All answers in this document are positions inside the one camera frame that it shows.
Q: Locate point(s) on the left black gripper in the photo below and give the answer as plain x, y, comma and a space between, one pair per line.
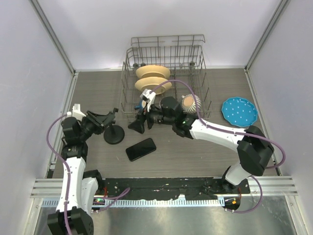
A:
92, 118

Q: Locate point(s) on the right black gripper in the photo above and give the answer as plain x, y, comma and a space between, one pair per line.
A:
138, 125

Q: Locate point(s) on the black phone stand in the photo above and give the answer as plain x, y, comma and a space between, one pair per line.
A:
113, 134

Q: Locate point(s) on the black smartphone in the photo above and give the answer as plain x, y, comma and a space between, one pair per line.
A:
140, 149

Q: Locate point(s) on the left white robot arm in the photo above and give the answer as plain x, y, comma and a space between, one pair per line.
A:
73, 212

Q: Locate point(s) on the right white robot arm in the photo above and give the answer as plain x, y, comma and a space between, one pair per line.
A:
253, 150

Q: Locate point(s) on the blue mug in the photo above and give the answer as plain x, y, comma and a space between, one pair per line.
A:
140, 107

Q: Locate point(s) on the front beige plate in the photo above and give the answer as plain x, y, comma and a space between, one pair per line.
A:
151, 82

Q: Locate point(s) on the beige plate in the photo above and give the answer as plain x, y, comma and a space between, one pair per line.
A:
151, 82
153, 71

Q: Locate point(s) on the striped ceramic bowl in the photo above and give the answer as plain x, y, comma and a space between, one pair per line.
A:
189, 103

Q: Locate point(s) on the rear beige plate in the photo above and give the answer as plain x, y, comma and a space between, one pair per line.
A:
153, 71

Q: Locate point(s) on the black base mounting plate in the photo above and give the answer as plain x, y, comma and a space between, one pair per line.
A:
194, 188

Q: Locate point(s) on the blue dotted plate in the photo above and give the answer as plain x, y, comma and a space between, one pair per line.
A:
239, 112

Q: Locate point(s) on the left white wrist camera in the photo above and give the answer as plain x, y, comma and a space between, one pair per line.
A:
76, 112

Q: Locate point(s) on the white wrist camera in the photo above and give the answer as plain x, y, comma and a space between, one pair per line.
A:
149, 97
76, 112

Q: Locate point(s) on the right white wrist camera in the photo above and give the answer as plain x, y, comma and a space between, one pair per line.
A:
149, 97

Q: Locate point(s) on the perforated cable tray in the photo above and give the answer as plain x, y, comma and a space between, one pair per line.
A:
180, 202

